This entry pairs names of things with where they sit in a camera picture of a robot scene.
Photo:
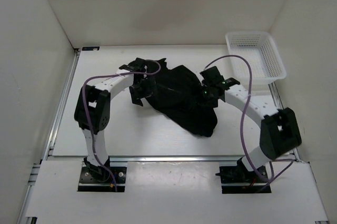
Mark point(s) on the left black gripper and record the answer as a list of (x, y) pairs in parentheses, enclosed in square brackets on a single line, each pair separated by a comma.
[(149, 91)]

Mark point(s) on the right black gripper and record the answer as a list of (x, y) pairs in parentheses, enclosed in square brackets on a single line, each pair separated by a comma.
[(210, 104)]

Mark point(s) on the black shorts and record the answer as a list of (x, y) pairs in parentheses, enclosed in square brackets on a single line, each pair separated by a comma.
[(178, 93)]

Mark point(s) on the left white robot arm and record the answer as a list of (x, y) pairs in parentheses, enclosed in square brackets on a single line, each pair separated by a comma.
[(92, 112)]

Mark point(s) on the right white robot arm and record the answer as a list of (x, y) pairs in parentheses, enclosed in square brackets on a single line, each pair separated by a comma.
[(279, 131)]

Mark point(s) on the white plastic basket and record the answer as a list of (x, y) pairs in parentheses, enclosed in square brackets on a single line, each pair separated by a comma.
[(261, 52)]

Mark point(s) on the blue label sticker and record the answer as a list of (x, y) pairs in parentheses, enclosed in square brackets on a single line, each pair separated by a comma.
[(90, 48)]

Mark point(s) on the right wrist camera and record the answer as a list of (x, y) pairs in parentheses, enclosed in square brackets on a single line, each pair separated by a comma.
[(211, 76)]

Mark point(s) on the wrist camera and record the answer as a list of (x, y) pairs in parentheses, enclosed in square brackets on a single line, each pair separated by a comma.
[(138, 65), (211, 76)]

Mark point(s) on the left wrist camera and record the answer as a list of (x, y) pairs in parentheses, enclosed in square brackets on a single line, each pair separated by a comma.
[(138, 65)]

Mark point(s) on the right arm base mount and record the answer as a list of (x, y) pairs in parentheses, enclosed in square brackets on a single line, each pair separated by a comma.
[(234, 182)]

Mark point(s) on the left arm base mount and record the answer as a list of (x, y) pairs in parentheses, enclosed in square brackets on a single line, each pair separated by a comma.
[(98, 179)]

